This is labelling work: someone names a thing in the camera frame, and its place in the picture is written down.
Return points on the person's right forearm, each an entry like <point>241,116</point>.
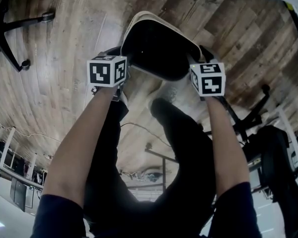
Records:
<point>226,145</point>

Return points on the person's black trousers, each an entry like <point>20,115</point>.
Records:
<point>183,182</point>

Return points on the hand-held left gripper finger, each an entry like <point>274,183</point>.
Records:
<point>109,51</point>

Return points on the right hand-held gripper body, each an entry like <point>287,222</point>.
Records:
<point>211,80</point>

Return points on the row of white frame desks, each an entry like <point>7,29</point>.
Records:
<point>12,175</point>

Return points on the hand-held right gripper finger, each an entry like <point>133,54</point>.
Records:
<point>209,54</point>

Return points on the small beige waste bin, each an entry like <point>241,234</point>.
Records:
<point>161,51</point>

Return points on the person's dark navy shirt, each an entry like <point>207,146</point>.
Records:
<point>57,219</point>

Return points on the person's left forearm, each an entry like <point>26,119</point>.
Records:
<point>77,145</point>

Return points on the person's right grey shoe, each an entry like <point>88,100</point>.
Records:
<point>170,92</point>

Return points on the black mesh office chair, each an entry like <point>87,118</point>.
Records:
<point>275,157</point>
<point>5,28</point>

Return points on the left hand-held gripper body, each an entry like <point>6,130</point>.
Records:
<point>106,71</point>

